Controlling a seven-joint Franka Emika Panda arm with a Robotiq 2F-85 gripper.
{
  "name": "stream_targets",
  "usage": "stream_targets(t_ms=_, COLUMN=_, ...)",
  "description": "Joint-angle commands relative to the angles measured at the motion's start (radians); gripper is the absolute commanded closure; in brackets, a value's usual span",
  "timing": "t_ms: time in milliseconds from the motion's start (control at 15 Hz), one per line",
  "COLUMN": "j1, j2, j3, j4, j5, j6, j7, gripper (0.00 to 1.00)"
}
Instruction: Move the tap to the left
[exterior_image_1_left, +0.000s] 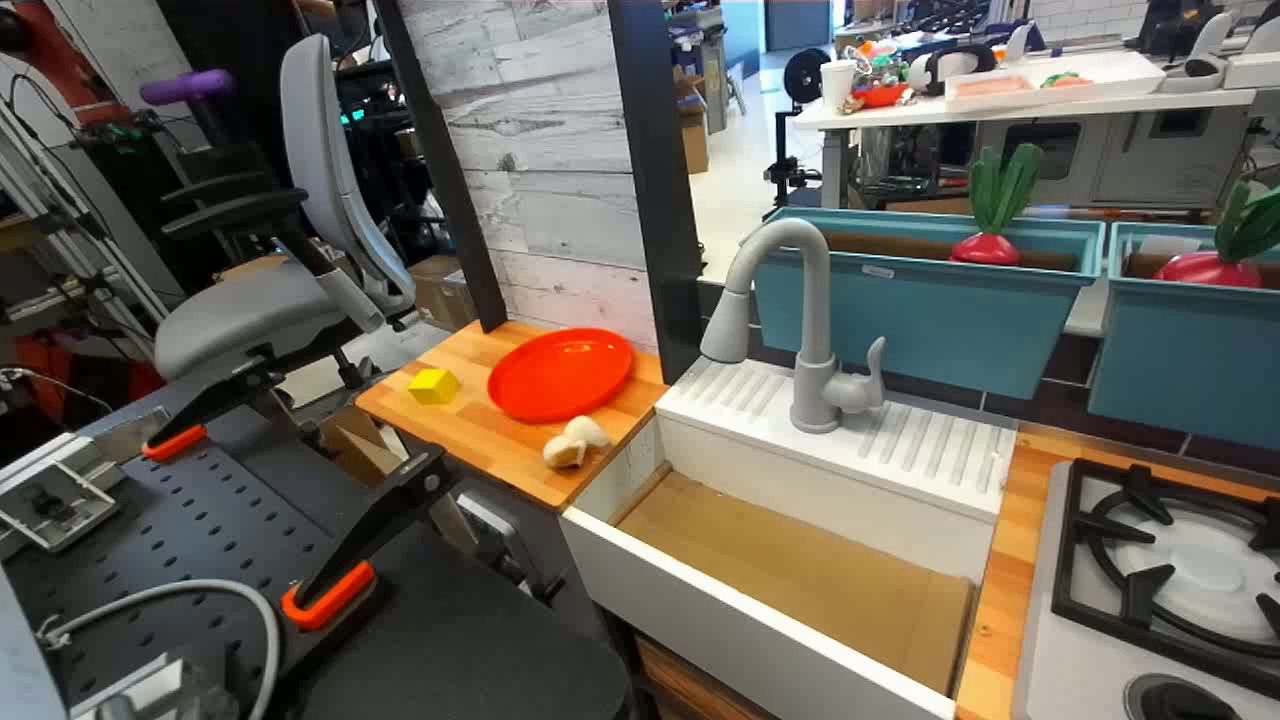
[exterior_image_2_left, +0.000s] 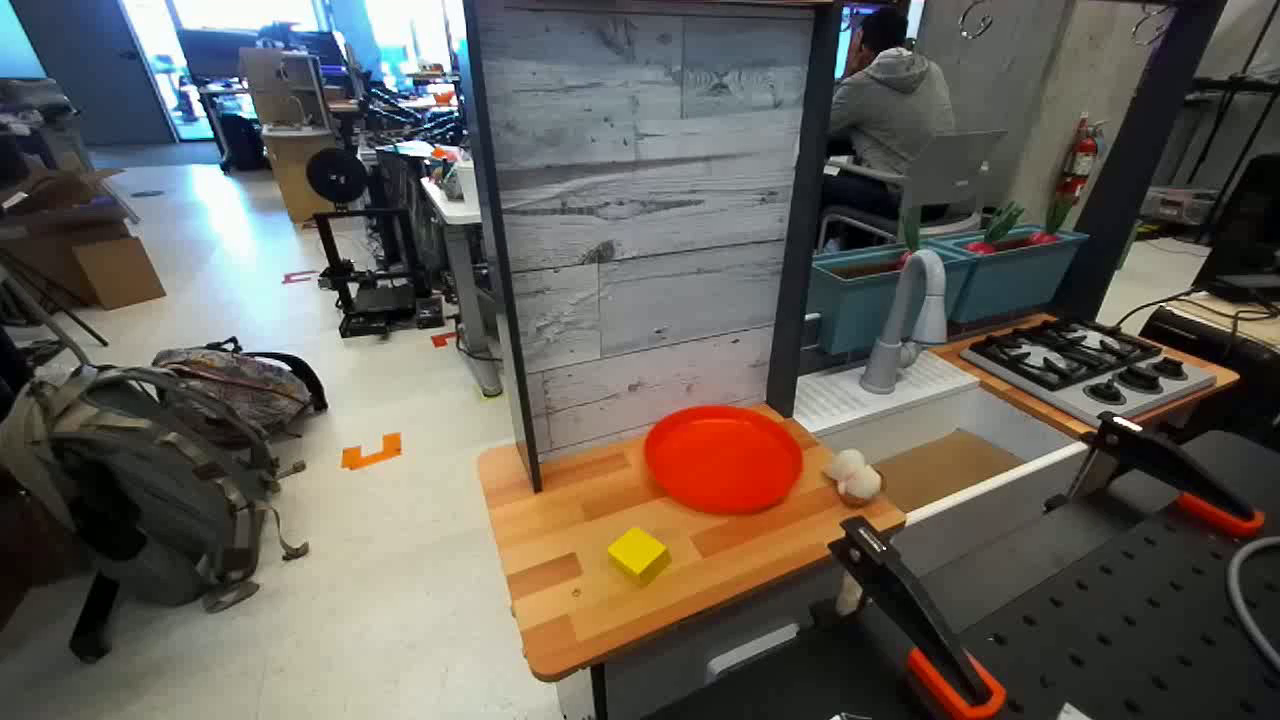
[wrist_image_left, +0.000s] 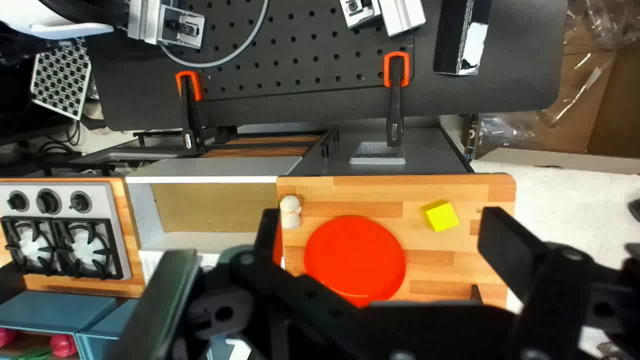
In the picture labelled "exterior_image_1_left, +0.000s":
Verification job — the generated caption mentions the right toy radish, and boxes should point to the right toy radish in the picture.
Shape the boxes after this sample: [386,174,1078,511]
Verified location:
[1159,179,1280,287]

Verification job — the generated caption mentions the grey cable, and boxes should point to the grey cable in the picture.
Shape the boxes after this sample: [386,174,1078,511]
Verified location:
[37,577,287,720]

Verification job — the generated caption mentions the teal planter box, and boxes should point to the teal planter box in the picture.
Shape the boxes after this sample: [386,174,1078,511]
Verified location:
[780,207,1106,400]
[1087,219,1280,450]

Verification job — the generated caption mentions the right teal planter box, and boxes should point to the right teal planter box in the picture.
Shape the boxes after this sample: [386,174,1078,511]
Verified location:
[1087,219,1280,450]

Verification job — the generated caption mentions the cream toy mushroom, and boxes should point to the cream toy mushroom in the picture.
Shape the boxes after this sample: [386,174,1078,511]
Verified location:
[545,416,610,473]

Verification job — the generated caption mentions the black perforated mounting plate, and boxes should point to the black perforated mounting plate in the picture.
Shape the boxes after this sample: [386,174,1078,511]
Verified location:
[10,416,386,718]

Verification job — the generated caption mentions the left toy radish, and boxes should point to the left toy radish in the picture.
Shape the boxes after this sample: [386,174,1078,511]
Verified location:
[954,144,1044,263]

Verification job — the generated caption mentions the yellow toy cube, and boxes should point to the yellow toy cube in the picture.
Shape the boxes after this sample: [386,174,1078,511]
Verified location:
[408,368,461,405]

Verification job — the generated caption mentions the near black orange clamp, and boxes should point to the near black orange clamp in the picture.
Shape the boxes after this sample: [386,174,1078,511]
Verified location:
[280,450,455,634]

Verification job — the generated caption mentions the black orange clamp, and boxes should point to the black orange clamp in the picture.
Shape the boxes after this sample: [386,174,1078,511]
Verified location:
[280,450,455,634]
[141,368,280,466]

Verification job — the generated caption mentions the grey toy kitchen tap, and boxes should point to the grey toy kitchen tap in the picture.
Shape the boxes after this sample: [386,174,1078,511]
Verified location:
[702,216,889,431]

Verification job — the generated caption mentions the left teal planter box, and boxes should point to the left teal planter box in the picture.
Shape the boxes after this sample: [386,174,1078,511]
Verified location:
[780,207,1106,400]

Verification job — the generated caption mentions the orange round plate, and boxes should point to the orange round plate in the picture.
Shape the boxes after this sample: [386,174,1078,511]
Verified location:
[490,330,637,423]

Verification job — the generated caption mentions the wooden countertop board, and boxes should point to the wooden countertop board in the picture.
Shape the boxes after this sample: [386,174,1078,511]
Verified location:
[355,322,666,511]

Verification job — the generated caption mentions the black stove burner grate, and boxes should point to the black stove burner grate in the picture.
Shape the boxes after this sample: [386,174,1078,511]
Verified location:
[1025,460,1280,720]

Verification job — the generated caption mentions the white toy sink basin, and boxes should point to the white toy sink basin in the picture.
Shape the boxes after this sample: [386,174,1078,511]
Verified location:
[561,361,1015,720]

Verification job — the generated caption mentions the black stove knob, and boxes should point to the black stove knob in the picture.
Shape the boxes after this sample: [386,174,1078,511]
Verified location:
[1126,678,1240,720]

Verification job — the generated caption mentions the white background table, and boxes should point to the white background table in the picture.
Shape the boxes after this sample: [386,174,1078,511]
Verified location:
[799,51,1280,213]

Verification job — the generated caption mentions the far black orange clamp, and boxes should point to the far black orange clamp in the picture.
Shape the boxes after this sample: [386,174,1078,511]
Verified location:
[141,368,280,466]

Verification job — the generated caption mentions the grey office chair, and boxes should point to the grey office chair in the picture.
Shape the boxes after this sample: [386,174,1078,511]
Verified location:
[153,35,417,382]

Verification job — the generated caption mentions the toy radish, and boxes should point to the toy radish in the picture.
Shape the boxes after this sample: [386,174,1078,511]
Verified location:
[1159,179,1280,287]
[954,144,1044,263]

